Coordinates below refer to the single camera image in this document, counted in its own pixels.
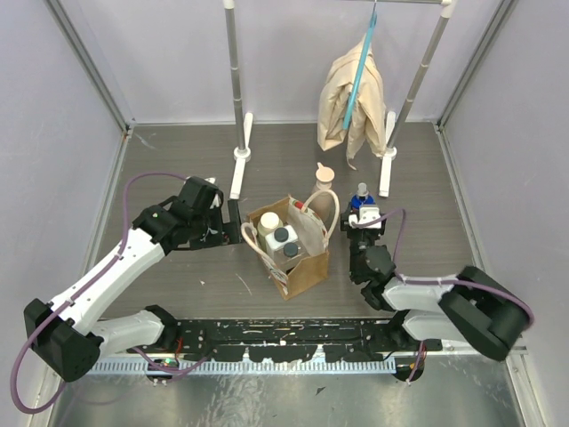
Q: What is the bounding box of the beige pump bottle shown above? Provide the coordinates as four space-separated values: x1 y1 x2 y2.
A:
309 162 336 226

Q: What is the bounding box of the blue orange spray bottle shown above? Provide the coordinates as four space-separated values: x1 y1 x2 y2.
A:
349 182 380 218

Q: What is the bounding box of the green bottle cream cap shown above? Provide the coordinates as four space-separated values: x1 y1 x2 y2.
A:
257 212 283 238

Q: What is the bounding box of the white bottle black cap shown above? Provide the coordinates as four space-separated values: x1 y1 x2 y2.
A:
265 225 298 256

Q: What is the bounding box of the clear bottle black cap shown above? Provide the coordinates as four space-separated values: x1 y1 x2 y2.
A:
274 242 309 272

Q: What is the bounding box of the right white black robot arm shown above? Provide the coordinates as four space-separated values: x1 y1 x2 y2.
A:
340 205 534 361

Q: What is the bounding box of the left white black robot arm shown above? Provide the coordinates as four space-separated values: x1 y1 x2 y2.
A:
24 177 241 383

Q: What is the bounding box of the white silver clothes rack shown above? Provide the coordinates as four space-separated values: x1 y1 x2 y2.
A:
222 0 457 199

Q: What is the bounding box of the beige jacket on hanger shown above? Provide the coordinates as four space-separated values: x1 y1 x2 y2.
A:
317 42 387 165

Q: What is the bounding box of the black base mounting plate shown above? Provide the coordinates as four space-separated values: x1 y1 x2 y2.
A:
142 318 419 363

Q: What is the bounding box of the blue clothes hanger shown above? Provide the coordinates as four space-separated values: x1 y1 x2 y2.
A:
342 1 377 130

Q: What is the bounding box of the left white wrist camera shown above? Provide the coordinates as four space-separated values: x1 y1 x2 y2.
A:
205 177 224 209

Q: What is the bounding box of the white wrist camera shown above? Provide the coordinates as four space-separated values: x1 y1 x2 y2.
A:
205 177 224 209
351 211 382 230

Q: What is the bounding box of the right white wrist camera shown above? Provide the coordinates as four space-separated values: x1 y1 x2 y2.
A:
351 211 382 230

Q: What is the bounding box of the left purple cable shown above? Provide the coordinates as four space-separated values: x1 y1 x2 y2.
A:
9 172 191 415

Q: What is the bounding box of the slotted cable duct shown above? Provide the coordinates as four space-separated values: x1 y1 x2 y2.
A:
90 357 397 375

